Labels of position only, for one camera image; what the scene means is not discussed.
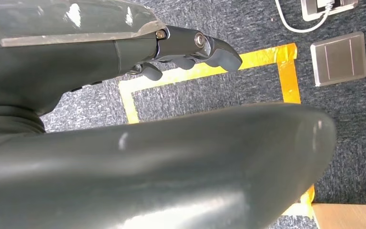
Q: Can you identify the yellow floor tape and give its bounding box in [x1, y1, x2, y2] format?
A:
[118, 42, 316, 219]

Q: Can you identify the closed metal floor socket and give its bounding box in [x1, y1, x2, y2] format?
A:
[310, 31, 366, 87]

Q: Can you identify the metal floor socket with plug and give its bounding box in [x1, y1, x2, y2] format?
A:
[300, 0, 359, 22]

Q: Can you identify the white floor cable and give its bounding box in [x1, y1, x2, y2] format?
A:
[274, 0, 336, 34]

